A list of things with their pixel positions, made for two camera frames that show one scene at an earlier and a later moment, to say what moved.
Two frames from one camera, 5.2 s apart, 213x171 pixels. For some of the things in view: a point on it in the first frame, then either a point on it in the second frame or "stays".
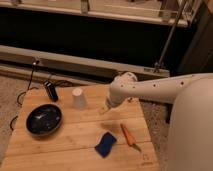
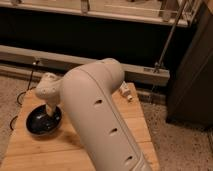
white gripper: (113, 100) → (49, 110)
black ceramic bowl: (43, 119) stays
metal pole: (157, 66) stays
